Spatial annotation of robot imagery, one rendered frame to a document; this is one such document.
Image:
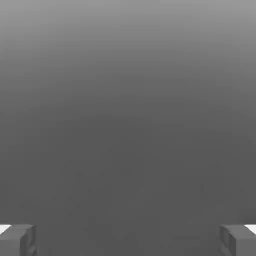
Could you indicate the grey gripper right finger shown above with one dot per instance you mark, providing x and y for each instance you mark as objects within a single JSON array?
[{"x": 243, "y": 243}]

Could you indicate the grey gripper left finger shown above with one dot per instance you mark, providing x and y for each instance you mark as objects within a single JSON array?
[{"x": 14, "y": 242}]

